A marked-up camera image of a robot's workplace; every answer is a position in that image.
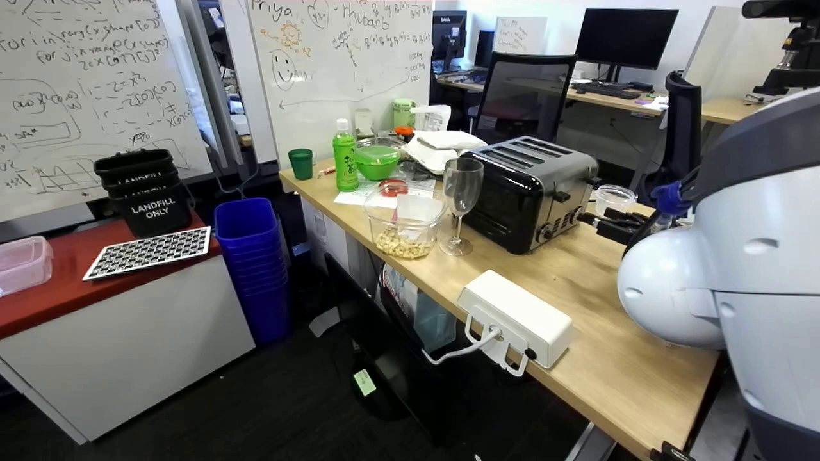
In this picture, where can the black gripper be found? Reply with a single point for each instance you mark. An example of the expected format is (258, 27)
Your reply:
(627, 227)

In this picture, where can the black and silver toaster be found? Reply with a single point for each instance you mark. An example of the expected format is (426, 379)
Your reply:
(532, 192)

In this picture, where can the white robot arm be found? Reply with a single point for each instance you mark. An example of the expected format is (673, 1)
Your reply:
(745, 269)

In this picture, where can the small clear plastic cup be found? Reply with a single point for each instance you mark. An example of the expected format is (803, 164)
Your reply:
(613, 196)

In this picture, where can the white power box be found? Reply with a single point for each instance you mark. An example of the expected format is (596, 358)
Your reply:
(512, 326)

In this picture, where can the black chair back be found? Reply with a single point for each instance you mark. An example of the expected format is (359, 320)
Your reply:
(683, 145)

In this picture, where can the clear wine glass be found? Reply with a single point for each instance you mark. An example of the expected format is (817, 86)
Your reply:
(463, 186)

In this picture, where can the black mesh office chair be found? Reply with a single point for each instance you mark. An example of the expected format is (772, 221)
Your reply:
(525, 96)

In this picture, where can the black computer monitor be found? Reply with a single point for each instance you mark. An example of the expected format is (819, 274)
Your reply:
(624, 37)

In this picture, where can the stack of white plates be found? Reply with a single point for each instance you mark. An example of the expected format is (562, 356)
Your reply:
(432, 148)

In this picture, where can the clear glass bowl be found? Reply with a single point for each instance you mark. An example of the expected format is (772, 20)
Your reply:
(403, 233)

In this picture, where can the white mug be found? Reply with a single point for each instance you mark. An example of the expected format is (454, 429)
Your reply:
(432, 116)

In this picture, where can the red small dish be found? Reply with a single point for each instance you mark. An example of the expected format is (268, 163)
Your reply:
(394, 187)

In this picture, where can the light green cup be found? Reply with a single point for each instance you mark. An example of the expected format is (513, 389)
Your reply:
(400, 114)

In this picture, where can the green plastic bowl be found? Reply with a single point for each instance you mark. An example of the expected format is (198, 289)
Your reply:
(378, 163)

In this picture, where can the green plastic bottle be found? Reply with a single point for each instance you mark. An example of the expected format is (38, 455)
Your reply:
(345, 142)

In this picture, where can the dark green cup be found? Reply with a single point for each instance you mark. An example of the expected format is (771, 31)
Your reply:
(302, 160)

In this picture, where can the right whiteboard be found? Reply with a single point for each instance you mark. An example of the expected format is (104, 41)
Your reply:
(326, 60)

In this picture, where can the whiteboard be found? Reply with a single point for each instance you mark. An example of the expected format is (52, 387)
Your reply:
(326, 60)
(83, 79)

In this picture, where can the stacked blue bins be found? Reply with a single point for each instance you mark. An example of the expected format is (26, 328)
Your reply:
(255, 251)

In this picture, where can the stacked black bins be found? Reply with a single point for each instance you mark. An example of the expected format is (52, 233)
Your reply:
(144, 187)

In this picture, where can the red top white cabinet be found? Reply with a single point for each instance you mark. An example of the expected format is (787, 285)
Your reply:
(95, 355)

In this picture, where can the left whiteboard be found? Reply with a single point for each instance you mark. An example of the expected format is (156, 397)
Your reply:
(83, 79)

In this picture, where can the clear plastic container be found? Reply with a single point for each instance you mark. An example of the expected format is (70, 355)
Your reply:
(24, 264)

